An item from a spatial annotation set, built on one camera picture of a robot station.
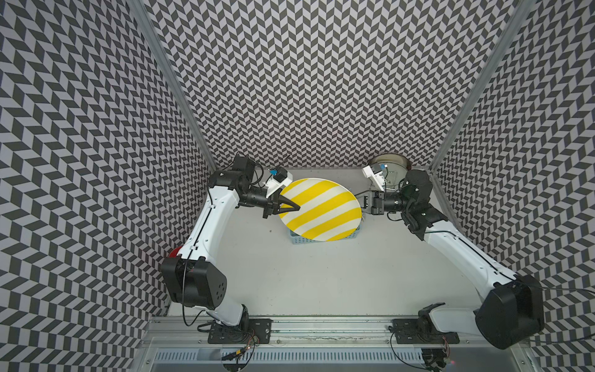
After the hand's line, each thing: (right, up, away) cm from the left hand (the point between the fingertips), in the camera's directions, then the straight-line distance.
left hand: (294, 205), depth 70 cm
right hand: (+15, 0, -4) cm, 16 cm away
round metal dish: (+43, +15, +29) cm, 53 cm away
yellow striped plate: (+10, -1, -5) cm, 11 cm away
